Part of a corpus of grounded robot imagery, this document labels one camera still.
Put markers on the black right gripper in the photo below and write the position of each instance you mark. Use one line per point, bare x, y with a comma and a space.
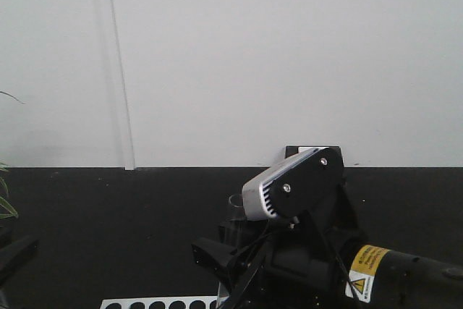
300, 262

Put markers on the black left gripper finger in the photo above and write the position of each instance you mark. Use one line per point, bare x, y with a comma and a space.
15, 253

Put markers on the tall clear test tube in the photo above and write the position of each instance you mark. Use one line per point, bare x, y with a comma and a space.
235, 209

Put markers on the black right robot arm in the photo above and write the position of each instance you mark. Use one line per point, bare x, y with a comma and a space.
391, 279

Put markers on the green plant leaves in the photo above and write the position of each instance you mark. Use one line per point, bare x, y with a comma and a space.
8, 211

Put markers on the black socket mounting box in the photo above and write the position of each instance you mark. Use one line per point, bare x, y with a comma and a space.
291, 151

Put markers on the white test tube rack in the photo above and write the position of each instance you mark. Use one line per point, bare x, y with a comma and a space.
201, 301

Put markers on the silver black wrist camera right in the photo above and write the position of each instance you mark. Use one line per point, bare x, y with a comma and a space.
296, 184

